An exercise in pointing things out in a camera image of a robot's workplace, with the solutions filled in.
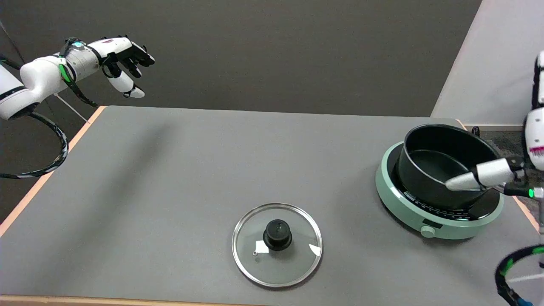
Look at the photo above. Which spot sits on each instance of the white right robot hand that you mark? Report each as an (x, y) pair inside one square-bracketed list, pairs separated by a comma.
[(493, 172)]

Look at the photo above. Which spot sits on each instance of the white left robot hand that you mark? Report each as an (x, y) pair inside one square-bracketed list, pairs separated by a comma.
[(114, 46)]

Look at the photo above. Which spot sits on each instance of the glass pot lid black knob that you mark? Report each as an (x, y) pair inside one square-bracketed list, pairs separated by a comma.
[(293, 263)]

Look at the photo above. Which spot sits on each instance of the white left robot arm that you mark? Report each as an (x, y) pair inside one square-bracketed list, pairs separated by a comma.
[(38, 76)]

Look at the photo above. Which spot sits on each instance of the white zip tie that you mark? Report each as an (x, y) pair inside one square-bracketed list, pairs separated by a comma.
[(72, 109)]

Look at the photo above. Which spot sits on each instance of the green induction cooker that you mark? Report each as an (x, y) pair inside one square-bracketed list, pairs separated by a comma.
[(399, 208)]

